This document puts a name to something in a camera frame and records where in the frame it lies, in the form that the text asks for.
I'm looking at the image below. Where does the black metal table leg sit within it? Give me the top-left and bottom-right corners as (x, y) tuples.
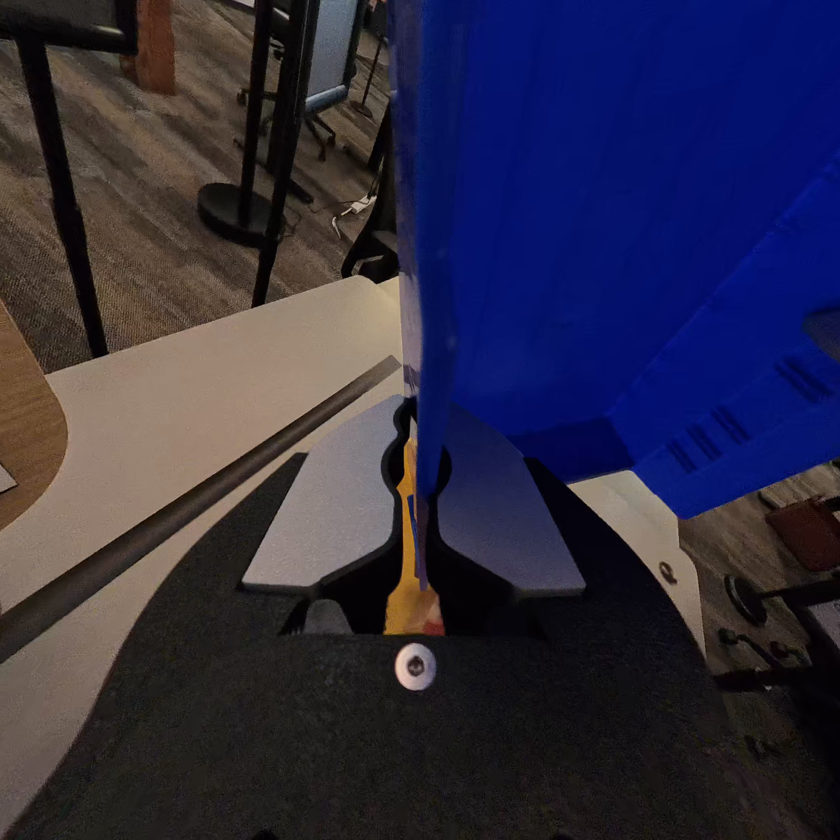
(0, 0), (139, 358)

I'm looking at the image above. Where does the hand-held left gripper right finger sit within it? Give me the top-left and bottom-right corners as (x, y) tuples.
(433, 404), (588, 601)

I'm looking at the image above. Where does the black slanted pole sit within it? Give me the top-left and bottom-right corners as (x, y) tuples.
(251, 0), (322, 309)

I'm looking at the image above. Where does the white power strip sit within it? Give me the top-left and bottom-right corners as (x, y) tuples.
(331, 193), (378, 240)

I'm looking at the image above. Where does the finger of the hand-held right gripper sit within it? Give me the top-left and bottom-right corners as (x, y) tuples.
(804, 307), (840, 363)

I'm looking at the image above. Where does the blue plastic box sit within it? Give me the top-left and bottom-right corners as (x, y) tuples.
(387, 0), (840, 592)

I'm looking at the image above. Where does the grey-blue office chair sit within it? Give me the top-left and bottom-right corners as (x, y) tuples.
(236, 0), (368, 161)

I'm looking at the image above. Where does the black round stand base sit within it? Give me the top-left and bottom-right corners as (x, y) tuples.
(724, 571), (840, 627)

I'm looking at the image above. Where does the black wheeled chair foot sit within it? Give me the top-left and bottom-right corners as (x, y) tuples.
(715, 626), (828, 693)

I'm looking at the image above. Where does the black round-base floor stand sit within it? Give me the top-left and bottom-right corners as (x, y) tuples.
(197, 0), (309, 250)

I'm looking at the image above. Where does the dark grey table bar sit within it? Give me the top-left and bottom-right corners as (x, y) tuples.
(0, 356), (403, 664)

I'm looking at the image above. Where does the brown wooden post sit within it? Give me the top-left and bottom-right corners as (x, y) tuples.
(120, 0), (177, 96)

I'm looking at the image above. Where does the yellow plastic box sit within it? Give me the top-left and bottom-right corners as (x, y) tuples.
(384, 438), (447, 637)

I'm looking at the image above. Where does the black chair base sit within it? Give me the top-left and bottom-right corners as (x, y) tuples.
(341, 105), (401, 283)

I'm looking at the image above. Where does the brown box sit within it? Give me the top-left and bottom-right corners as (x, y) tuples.
(764, 495), (840, 572)

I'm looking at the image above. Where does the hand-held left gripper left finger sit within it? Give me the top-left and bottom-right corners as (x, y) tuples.
(241, 394), (413, 636)

